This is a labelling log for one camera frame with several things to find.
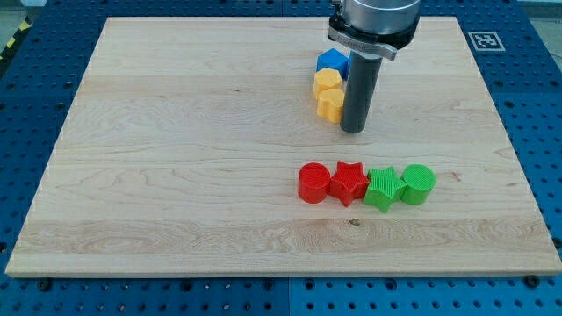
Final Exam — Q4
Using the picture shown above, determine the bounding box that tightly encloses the black bolt right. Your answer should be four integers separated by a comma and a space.
523, 275, 541, 289

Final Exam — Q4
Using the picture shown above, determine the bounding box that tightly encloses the white fiducial marker tag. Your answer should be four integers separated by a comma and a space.
468, 31, 505, 52

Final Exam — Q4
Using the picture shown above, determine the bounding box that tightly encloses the green star block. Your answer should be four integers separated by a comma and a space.
364, 167, 407, 212

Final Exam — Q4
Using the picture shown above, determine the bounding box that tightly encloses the black bolt left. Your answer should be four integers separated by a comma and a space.
36, 278, 52, 292

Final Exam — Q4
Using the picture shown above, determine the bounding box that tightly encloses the black bolt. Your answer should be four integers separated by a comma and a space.
523, 275, 541, 289
36, 278, 52, 292

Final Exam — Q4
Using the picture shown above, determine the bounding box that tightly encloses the yellow heart block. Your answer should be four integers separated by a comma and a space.
316, 89, 344, 124

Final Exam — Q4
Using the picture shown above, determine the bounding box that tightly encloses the blue pentagon block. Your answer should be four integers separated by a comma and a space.
316, 48, 349, 80

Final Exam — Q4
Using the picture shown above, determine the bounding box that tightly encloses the red cylinder block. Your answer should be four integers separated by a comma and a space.
298, 162, 331, 204

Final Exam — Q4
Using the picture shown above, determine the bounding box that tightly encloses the green cylinder block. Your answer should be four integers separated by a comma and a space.
401, 164, 436, 205

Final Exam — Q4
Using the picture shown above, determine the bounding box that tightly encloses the yellow hexagon block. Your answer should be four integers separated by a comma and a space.
313, 68, 342, 98

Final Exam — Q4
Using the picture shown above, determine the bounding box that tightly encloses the red star block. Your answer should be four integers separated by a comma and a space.
328, 161, 370, 207

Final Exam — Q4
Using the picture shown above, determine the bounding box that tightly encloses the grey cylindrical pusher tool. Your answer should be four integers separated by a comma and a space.
340, 51, 382, 133

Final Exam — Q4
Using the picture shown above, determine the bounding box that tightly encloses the wooden board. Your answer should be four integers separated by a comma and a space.
6, 17, 561, 278

